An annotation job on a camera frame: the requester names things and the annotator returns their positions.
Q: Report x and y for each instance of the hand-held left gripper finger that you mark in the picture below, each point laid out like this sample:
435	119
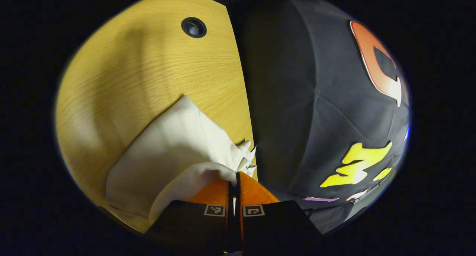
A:
230	230
238	233

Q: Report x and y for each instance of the black backdrop cloth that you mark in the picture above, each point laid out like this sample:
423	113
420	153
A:
297	99

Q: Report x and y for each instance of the cream white sweater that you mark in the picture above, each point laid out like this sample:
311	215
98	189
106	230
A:
174	144

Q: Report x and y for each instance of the black table grommet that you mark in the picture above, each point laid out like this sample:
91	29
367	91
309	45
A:
193	27

